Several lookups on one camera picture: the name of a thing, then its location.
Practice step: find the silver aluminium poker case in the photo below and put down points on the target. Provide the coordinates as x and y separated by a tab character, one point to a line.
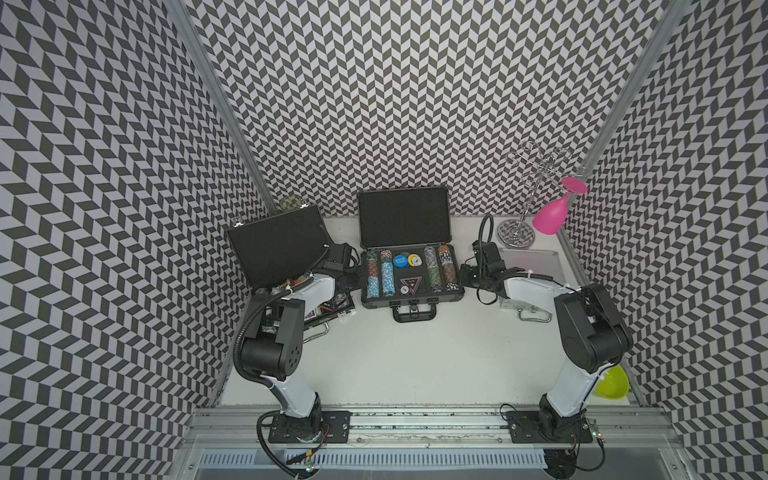
540	264

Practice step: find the yellow-green plastic ball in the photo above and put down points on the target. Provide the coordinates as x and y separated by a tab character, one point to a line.
614	384

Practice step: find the yellow white dealer chip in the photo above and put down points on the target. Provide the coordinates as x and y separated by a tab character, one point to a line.
414	260

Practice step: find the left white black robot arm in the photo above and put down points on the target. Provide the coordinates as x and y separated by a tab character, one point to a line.
269	343

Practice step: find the pink plastic wine glass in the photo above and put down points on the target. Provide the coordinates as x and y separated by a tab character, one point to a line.
553	215

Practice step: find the black poker case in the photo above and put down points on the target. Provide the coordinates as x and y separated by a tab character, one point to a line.
407	221
276	252

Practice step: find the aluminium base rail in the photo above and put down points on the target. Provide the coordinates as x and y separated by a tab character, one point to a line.
453	426

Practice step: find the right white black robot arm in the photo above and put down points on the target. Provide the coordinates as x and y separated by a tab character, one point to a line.
592	336

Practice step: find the triangular all in marker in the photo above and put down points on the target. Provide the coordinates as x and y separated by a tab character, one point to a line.
411	285

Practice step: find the blue small blind button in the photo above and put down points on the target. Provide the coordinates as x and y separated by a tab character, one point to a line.
400	261

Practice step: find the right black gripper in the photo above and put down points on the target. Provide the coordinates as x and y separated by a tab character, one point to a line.
465	269

